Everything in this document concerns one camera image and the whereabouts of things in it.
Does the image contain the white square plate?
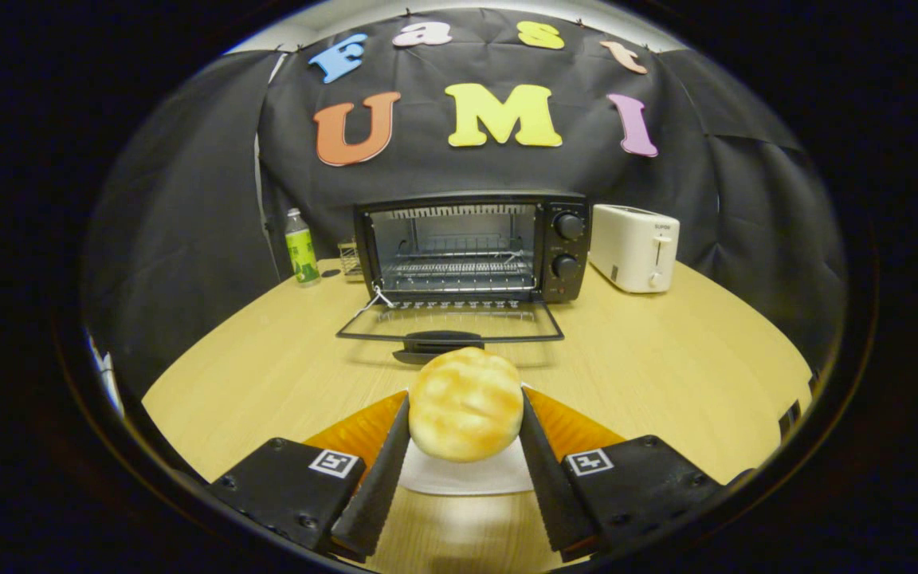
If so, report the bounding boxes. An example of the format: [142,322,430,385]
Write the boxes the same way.
[397,438,536,497]

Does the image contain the metal oven wire rack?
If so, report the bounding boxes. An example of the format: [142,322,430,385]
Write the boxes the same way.
[383,235,537,292]

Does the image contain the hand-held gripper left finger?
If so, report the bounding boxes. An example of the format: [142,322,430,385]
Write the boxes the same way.
[208,391,412,561]

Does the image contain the black toaster oven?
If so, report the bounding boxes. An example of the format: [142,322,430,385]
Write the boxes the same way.
[336,191,592,365]

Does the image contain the white pop-up toaster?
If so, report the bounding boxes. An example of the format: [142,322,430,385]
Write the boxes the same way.
[588,204,681,294]

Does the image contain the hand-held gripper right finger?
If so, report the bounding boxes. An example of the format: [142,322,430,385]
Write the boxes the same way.
[519,386,727,563]

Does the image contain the round golden bread bun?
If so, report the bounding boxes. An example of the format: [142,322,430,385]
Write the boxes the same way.
[408,346,524,463]

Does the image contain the green label drink bottle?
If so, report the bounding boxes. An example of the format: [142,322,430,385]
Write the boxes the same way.
[284,208,321,286]

